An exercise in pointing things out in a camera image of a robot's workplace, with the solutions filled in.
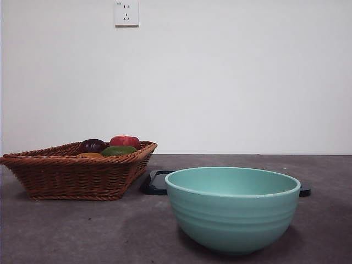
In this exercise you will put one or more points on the brown kiwifruit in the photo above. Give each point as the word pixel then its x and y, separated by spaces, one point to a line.
pixel 89 155

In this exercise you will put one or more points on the teal ribbed bowl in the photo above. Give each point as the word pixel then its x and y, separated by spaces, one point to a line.
pixel 233 220

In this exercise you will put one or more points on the red apple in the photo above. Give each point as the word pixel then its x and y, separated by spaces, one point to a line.
pixel 125 140

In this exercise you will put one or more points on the black rectangular tray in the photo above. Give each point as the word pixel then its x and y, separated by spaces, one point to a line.
pixel 156 184

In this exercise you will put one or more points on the green avocado-like fruit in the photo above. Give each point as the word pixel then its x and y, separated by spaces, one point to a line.
pixel 119 151

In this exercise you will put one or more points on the dark purple round fruit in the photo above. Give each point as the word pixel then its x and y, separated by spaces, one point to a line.
pixel 92 145

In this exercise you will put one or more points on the brown wicker basket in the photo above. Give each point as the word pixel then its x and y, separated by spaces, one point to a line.
pixel 68 178

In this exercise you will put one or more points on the white wall socket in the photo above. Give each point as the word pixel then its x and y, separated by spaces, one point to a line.
pixel 126 13

